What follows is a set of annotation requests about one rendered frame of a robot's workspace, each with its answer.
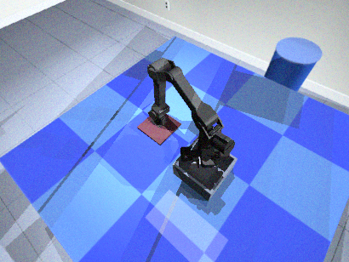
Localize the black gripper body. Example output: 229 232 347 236
180 139 230 162

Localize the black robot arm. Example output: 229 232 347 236
147 58 235 168

